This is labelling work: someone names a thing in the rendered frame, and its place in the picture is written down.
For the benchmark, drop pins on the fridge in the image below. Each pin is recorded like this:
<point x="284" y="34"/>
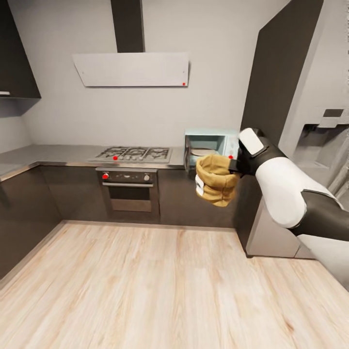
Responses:
<point x="298" y="96"/>

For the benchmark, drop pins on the oven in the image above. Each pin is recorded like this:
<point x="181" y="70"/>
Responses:
<point x="129" y="191"/>

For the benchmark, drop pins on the cabinet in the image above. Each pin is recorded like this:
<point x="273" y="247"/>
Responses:
<point x="16" y="77"/>

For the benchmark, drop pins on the microwave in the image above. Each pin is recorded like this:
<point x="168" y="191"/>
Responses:
<point x="203" y="141"/>

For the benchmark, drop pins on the popcorn bag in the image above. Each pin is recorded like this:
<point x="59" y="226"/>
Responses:
<point x="214" y="182"/>

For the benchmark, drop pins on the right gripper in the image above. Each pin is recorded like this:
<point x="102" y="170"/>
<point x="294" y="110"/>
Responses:
<point x="239" y="167"/>

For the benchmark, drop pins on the burner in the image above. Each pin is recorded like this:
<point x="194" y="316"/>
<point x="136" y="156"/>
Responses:
<point x="148" y="154"/>

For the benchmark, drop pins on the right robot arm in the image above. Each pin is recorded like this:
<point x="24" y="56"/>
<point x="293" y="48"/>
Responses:
<point x="296" y="202"/>

